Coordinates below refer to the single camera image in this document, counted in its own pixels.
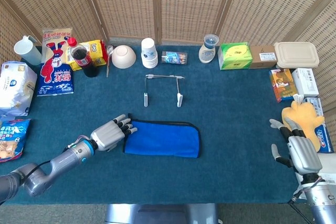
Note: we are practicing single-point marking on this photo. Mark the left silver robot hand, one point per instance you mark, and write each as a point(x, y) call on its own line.
point(107, 136)

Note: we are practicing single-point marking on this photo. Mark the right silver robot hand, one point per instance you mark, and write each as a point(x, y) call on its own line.
point(304, 153)

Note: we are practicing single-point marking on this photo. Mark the grey and blue cloth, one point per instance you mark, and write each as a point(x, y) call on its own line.
point(162, 140)

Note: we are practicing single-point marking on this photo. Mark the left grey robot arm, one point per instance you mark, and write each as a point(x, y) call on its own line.
point(68, 157)

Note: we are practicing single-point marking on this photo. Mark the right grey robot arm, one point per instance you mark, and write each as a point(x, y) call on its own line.
point(323, 203)

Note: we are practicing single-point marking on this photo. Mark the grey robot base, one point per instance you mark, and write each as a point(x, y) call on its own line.
point(162, 214)

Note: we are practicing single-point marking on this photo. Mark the blue toothpaste box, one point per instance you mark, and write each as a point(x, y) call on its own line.
point(324, 137)

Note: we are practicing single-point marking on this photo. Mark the yellow plush mitt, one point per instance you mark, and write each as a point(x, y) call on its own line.
point(304, 116)

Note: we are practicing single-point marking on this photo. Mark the white labelled carton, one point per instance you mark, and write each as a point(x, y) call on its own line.
point(305, 82)

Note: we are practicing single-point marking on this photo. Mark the orange blue box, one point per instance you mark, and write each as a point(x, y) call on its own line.
point(283, 85)

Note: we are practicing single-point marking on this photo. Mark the blue carpet table cover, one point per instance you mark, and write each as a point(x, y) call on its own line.
point(236, 129)

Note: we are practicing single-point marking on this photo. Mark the red white blue cartoon bag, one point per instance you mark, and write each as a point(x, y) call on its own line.
point(55, 77)

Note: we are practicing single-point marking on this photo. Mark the upturned cream bowl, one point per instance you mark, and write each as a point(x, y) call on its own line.
point(123, 57)

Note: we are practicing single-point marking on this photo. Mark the cola bottle with red label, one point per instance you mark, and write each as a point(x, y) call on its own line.
point(84, 58)

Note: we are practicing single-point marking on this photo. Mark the yellow Lipo snack pack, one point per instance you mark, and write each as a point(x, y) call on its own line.
point(95, 51)

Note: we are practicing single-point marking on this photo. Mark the metal spoon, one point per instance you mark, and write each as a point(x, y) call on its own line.
point(109, 49)

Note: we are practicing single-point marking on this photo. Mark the stack of white paper cups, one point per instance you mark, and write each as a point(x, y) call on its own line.
point(149, 53)

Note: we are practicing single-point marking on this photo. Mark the blue biscuit snack bag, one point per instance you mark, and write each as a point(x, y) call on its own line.
point(13, 140)

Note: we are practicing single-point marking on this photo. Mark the beige lidded food container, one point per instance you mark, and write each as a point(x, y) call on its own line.
point(296, 54)

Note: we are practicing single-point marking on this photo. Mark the white flour bag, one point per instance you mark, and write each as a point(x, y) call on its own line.
point(15, 87)

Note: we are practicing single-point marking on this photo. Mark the brown cardboard box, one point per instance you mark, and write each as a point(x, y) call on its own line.
point(263, 57)

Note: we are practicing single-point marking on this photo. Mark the green tissue box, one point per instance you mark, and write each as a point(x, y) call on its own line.
point(235, 56)

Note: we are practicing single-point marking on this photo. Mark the white bottle with blue cap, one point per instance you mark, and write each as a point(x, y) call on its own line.
point(207, 53)

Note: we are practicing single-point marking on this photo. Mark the woven rattan folding screen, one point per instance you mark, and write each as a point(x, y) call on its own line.
point(126, 3)

